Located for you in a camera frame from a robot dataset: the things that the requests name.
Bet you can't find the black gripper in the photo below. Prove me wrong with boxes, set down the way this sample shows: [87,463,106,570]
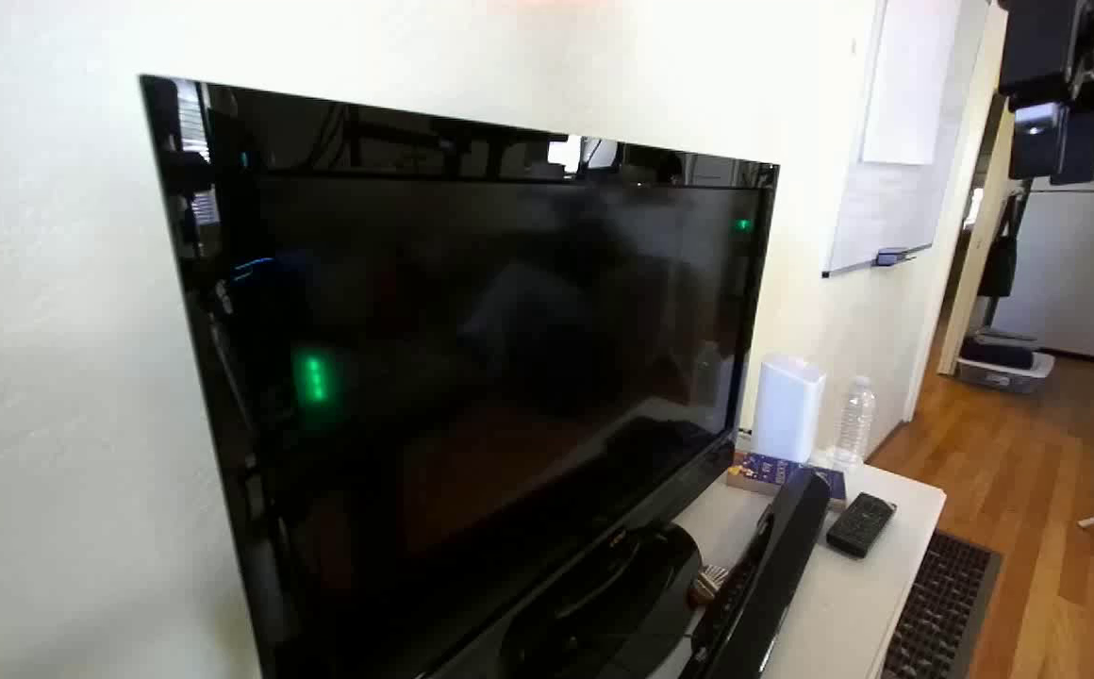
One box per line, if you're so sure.
[995,0,1094,189]

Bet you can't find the black hanging bag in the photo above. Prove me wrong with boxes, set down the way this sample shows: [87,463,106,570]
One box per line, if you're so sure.
[977,184,1032,306]

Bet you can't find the white refrigerator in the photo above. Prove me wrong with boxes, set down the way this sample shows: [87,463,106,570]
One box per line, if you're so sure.
[1023,109,1094,371]

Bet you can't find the blue whiteboard marker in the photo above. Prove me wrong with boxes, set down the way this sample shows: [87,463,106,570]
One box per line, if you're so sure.
[869,244,935,273]

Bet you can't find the white whiteboard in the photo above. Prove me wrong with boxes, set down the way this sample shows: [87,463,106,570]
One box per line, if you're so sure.
[818,0,995,282]

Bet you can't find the grey floor appliance base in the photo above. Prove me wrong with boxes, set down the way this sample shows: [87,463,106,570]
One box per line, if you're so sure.
[952,324,1062,398]

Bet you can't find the clear plastic bottle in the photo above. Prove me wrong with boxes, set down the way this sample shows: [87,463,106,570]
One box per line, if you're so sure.
[834,373,883,471]

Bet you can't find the black remote control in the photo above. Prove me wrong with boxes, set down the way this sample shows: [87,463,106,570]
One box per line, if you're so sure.
[824,492,903,564]

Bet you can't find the purple flat box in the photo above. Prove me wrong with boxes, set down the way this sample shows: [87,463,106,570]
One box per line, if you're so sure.
[725,448,848,502]

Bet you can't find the black keyboard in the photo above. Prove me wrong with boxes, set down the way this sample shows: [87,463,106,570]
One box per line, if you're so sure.
[878,527,1004,679]

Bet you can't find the black computer monitor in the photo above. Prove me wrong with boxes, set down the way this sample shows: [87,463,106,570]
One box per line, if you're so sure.
[678,467,838,679]

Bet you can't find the black flat screen television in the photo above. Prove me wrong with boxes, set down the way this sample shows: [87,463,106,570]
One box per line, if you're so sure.
[136,73,785,679]

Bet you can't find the glossy black television stand base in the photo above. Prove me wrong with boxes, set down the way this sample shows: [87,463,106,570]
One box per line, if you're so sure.
[498,522,710,679]

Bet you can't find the light wooden door frame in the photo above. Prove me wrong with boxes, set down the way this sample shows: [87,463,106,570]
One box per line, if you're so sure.
[931,95,1020,380]

